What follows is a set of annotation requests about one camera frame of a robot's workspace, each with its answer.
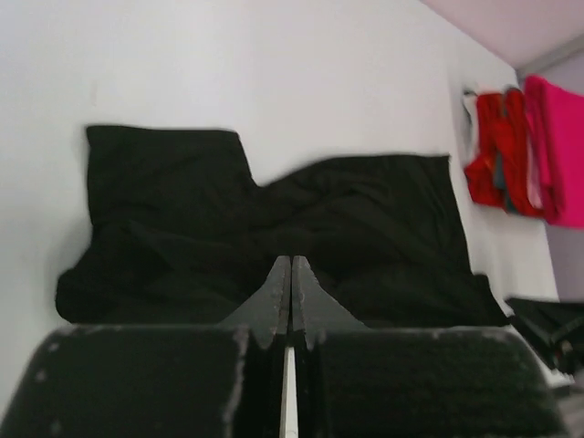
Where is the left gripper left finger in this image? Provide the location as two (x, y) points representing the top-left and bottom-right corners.
(1, 256), (291, 437)

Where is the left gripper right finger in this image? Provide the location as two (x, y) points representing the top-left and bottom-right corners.
(291, 256), (568, 437)

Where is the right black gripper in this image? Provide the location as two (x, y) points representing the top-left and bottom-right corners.
(506, 297), (583, 376)

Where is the black t shirt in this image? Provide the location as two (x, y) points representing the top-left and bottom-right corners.
(55, 125), (507, 328)

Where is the red folded t shirt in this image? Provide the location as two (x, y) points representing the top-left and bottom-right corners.
(464, 87), (543, 219)

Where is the pink folded t shirt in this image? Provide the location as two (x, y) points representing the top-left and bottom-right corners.
(524, 76), (583, 228)

